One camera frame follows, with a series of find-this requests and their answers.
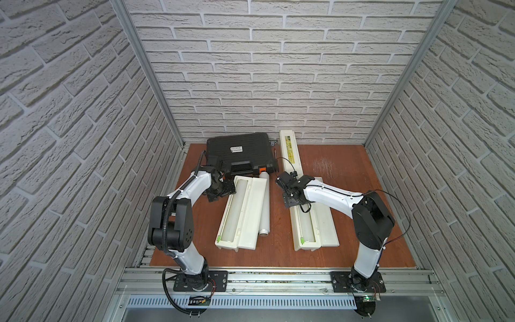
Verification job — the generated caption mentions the cream dispenser with lid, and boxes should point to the cream dispenser with lid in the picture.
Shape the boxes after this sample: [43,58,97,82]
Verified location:
[215,176,268,252]

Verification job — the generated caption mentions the white plastic wrap roll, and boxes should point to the white plastic wrap roll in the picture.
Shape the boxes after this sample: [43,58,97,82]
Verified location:
[259,171,270,236]

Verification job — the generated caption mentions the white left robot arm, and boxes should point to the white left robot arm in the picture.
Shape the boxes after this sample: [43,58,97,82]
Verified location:
[148,166,236,289]

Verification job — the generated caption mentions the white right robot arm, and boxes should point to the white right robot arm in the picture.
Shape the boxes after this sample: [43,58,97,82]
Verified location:
[276,172,396,292]

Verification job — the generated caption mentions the black plastic tool case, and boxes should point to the black plastic tool case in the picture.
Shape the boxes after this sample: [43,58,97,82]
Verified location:
[207,132,278,177]

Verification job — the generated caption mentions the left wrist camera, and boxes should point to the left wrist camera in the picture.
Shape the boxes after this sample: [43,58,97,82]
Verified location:
[206,155,223,171]

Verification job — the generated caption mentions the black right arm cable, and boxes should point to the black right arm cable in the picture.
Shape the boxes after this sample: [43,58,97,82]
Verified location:
[373,188,411,247]

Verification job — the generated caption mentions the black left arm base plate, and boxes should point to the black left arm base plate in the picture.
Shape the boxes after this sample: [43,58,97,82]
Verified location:
[173,270,229,292]

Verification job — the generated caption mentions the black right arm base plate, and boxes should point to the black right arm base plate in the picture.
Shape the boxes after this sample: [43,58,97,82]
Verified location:
[329,270,386,293]

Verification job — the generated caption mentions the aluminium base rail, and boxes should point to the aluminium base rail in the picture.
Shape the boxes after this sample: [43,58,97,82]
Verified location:
[105,267,451,321]

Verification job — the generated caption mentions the aluminium corner post left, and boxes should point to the aluminium corner post left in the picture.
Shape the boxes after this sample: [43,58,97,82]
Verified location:
[112,0,186,149]

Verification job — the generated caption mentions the aluminium corner post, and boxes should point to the aluminium corner post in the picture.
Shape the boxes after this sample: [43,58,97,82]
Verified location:
[363,0,457,148]
[112,0,186,149]

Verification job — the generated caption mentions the aluminium corner post right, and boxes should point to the aluminium corner post right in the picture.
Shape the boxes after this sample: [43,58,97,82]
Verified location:
[363,0,457,148]

